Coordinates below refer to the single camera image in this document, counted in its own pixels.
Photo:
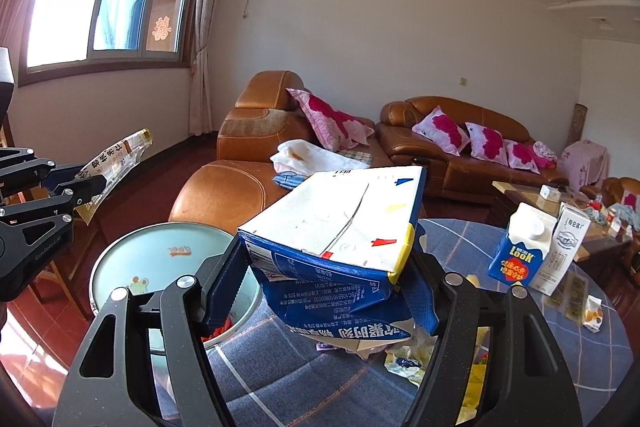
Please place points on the brown leather three-seat sofa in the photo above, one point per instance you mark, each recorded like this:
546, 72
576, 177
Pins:
475, 177

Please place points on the tall brown cylinder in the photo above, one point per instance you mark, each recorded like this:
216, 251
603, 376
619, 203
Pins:
577, 124

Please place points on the light green trash bin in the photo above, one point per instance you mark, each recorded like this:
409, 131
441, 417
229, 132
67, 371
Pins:
165, 257

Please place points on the small white box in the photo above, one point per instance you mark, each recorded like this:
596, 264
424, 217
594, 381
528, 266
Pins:
549, 193

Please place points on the small pink armchair pillow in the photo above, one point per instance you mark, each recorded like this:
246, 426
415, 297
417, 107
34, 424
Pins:
631, 199

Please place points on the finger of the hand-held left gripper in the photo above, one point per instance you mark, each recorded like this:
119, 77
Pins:
60, 204
30, 169

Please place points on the clear printed snack wrapper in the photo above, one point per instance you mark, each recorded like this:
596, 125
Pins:
120, 157

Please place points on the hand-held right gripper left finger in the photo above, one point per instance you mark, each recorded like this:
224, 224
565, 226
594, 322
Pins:
222, 302

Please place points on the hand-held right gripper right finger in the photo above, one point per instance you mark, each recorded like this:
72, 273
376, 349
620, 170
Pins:
422, 307

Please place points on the folded blue cloth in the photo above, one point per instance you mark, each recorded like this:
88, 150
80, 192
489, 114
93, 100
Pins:
290, 181

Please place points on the red mesh net bag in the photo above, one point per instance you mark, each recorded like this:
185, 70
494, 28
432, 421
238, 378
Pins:
220, 329

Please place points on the pink floral cloth cover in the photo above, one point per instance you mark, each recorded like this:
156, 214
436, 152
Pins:
585, 162

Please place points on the small white orange packet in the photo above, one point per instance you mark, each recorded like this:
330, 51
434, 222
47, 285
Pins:
592, 314

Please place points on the blue milk carton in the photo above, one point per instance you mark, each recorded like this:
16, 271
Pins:
515, 262

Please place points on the light blue clothes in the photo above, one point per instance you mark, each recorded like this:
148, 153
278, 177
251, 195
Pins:
627, 214

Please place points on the checked cushion cloth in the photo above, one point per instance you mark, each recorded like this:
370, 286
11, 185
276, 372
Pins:
357, 155

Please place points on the crushed blue white carton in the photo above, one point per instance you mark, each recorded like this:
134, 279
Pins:
325, 217

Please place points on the large pink floral pillow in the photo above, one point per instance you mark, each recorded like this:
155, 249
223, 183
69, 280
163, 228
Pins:
325, 112

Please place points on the wooden chair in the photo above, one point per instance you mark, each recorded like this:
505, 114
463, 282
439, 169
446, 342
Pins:
75, 294

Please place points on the brown leather chaise sofa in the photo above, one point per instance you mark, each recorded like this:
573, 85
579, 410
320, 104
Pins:
220, 192

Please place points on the purple foil wrapper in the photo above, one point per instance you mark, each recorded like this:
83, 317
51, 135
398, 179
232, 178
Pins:
324, 347

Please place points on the wooden coffee table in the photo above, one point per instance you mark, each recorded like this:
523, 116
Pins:
520, 194

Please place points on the beige curtain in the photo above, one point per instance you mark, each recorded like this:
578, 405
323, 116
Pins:
207, 32

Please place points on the crumpled pink blanket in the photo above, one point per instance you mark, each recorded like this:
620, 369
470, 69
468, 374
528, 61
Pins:
545, 154

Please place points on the yellow plastic wrapper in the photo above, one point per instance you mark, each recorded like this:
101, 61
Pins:
410, 347

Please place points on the white milk carton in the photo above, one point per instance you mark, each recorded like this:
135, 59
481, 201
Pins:
562, 252

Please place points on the white plastic bag on sofa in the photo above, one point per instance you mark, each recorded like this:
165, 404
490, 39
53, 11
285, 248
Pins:
305, 154

